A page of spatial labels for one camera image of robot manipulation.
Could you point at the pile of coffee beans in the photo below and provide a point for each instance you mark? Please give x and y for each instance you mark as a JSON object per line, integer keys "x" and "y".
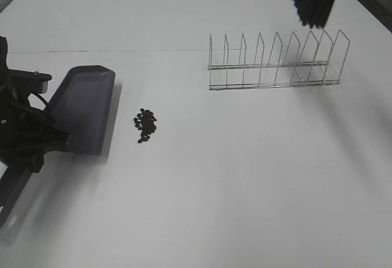
{"x": 144, "y": 121}

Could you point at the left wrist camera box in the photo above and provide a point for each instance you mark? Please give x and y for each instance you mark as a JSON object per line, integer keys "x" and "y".
{"x": 29, "y": 82}

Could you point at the chrome wire dish rack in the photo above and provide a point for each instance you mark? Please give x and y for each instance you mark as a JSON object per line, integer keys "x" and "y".
{"x": 317, "y": 60}

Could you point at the purple plastic dustpan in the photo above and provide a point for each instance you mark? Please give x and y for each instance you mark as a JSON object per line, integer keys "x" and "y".
{"x": 80, "y": 107}

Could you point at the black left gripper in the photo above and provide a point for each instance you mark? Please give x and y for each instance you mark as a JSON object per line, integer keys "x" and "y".
{"x": 27, "y": 126}

